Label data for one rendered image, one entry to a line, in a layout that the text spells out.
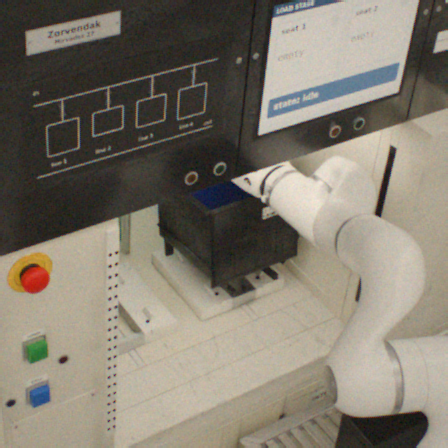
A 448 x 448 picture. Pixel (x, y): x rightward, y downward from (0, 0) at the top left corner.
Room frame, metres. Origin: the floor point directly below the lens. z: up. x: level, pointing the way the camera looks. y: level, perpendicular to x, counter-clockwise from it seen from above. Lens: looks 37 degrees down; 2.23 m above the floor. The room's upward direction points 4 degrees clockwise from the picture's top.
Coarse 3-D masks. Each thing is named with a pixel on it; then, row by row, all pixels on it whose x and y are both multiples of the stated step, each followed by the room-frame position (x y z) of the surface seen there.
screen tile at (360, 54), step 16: (384, 0) 1.27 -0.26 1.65; (352, 16) 1.24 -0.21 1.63; (368, 16) 1.26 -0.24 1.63; (384, 16) 1.28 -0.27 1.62; (400, 16) 1.30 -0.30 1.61; (352, 32) 1.24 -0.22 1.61; (400, 32) 1.30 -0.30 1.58; (352, 48) 1.25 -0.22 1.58; (368, 48) 1.27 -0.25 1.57; (384, 48) 1.28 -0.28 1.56; (400, 48) 1.31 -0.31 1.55; (352, 64) 1.25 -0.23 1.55
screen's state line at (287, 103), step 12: (372, 72) 1.28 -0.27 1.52; (384, 72) 1.29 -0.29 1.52; (396, 72) 1.31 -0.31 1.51; (324, 84) 1.22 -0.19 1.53; (336, 84) 1.23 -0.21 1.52; (348, 84) 1.25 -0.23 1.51; (360, 84) 1.26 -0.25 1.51; (372, 84) 1.28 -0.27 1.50; (288, 96) 1.18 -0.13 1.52; (300, 96) 1.20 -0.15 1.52; (312, 96) 1.21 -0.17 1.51; (324, 96) 1.22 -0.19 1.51; (336, 96) 1.24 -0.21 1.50; (276, 108) 1.17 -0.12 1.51; (288, 108) 1.18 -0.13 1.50; (300, 108) 1.20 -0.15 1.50
